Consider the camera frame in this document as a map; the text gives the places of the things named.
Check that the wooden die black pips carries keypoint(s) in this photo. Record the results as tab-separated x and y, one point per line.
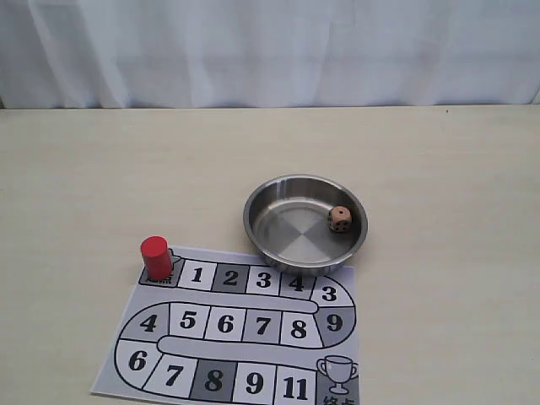
339	219

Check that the red cylinder game piece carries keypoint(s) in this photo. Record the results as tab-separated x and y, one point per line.
156	257

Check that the stainless steel round bowl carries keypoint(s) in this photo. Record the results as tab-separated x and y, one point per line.
285	218

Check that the printed paper game board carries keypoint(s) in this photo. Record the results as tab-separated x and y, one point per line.
224	328

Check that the white fabric backdrop curtain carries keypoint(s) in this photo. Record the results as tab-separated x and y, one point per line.
200	54

